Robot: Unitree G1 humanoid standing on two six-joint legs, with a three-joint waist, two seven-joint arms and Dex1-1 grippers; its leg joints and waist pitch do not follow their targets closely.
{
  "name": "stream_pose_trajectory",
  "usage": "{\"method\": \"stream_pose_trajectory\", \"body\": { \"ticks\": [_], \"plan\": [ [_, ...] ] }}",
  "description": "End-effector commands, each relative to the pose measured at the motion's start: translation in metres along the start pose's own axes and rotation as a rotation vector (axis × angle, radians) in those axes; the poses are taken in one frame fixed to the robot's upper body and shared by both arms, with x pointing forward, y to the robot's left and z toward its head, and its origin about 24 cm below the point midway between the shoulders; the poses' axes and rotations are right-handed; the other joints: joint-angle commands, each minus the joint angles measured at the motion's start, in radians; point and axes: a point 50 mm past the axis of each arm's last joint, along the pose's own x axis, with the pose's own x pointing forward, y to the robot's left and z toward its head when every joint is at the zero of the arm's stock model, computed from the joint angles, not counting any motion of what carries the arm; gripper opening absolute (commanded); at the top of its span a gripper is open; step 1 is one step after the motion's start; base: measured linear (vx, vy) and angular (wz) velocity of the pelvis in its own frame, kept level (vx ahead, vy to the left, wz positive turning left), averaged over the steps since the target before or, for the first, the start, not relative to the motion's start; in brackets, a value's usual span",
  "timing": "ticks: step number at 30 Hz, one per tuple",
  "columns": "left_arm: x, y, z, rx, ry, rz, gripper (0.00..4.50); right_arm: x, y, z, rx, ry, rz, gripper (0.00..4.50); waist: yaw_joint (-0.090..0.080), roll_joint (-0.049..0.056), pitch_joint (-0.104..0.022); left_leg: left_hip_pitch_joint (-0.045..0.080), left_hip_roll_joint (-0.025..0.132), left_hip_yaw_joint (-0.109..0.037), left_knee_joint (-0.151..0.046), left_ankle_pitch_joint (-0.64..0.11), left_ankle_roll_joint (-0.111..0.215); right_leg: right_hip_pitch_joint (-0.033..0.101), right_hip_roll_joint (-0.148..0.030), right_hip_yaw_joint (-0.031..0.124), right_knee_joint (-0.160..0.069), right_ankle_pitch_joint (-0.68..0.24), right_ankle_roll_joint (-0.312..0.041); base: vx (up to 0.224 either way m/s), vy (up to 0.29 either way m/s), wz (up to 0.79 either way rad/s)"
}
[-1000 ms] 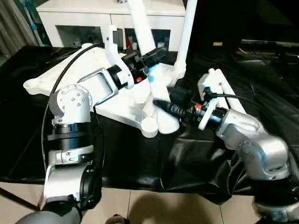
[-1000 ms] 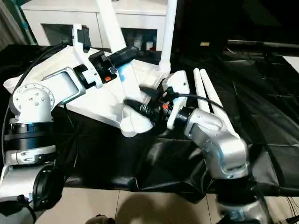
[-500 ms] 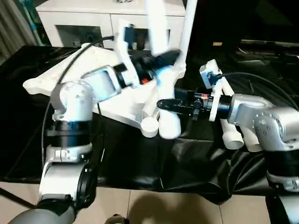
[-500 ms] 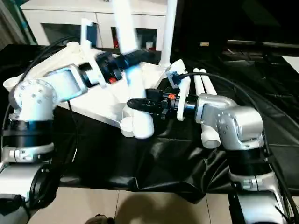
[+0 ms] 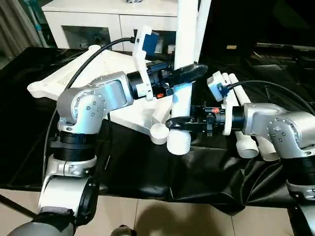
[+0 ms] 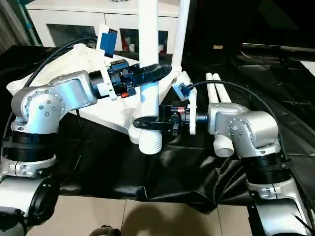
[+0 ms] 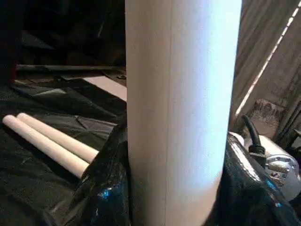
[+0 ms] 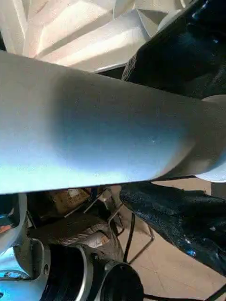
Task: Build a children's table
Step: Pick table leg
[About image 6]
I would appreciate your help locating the white plastic table leg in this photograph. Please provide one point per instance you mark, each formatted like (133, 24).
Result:
(210, 88)
(222, 91)
(181, 37)
(148, 37)

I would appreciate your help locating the white plastic table top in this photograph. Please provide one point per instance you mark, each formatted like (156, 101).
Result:
(110, 115)

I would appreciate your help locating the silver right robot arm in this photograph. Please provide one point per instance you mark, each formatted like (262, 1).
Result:
(246, 127)

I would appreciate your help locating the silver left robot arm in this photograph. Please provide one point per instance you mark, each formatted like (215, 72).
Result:
(49, 103)

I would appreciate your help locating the small yellow label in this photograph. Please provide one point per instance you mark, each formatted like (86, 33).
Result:
(218, 47)

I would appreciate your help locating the black work mat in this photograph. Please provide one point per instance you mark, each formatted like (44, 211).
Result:
(197, 172)

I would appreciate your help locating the white glass-door cabinet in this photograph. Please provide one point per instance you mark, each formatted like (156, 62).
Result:
(73, 17)

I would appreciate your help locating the white side board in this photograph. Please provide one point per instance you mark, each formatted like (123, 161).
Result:
(308, 67)

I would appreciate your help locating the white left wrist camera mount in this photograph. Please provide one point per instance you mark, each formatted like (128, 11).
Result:
(104, 81)

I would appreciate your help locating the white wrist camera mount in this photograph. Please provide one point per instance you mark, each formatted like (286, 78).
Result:
(104, 81)
(192, 103)

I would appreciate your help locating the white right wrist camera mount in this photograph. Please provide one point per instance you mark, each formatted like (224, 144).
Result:
(192, 103)

